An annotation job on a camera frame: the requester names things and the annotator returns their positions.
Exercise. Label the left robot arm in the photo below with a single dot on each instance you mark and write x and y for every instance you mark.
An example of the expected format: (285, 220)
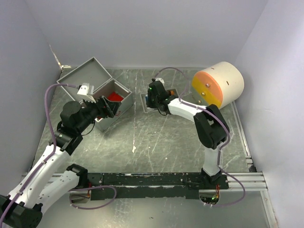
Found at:
(25, 205)

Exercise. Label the beige cylinder drum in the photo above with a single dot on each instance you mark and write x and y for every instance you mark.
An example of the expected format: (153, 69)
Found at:
(219, 84)

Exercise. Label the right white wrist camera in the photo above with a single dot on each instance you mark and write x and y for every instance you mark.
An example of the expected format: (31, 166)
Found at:
(160, 79)

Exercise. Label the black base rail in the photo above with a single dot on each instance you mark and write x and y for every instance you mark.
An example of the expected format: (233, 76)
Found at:
(152, 185)

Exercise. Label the red first aid pouch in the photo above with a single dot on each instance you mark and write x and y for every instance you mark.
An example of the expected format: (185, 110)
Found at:
(113, 97)

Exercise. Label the grey storage case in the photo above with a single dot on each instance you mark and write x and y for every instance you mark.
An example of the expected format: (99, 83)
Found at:
(94, 73)

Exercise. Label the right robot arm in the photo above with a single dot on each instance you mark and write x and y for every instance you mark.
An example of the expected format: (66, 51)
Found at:
(212, 129)

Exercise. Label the grey divided tray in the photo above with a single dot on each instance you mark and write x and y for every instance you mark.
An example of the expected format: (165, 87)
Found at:
(145, 103)

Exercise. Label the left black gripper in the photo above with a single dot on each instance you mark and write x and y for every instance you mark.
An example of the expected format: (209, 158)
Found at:
(110, 108)

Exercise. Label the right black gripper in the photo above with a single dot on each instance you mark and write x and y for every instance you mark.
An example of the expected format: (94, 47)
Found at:
(149, 104)

